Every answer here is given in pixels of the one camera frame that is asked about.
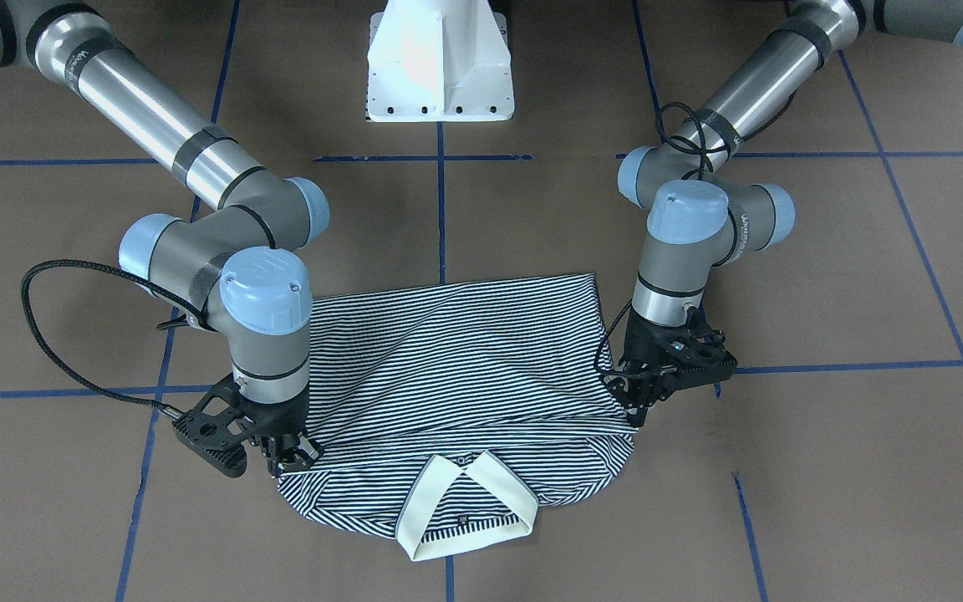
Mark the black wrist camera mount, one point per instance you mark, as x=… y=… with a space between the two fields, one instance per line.
x=216 y=429
x=697 y=353

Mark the brown table cover mat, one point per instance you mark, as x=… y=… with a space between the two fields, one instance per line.
x=830 y=468

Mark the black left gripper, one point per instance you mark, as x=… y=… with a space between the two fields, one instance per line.
x=642 y=341

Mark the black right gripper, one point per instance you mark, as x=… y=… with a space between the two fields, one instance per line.
x=279 y=418

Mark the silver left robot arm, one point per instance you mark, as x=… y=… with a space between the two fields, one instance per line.
x=696 y=221

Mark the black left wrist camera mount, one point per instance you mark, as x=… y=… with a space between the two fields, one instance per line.
x=697 y=353

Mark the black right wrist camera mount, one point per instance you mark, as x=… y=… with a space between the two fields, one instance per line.
x=216 y=429

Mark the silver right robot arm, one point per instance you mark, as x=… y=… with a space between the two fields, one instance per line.
x=236 y=272

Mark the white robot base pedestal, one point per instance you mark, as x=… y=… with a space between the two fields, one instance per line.
x=439 y=61

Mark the navy white striped polo shirt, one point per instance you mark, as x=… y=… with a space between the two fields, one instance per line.
x=450 y=415

